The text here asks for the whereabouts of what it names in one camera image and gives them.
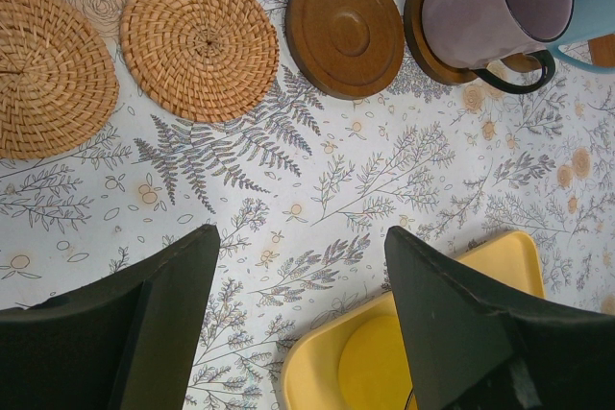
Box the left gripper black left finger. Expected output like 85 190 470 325
1 225 220 409

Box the blue mug cream inside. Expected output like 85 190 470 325
549 0 614 74

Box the light woven coaster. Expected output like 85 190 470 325
119 0 280 123
1 0 119 159

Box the dark brown wooden coaster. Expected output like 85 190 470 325
403 0 555 94
284 0 405 100

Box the yellow glass cup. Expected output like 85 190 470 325
338 316 417 410

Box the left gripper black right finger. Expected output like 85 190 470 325
384 227 614 409

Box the orange compartment tray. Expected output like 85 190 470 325
588 34 615 67

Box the yellow plastic tray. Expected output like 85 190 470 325
282 230 545 409

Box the purple mug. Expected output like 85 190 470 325
421 0 574 94

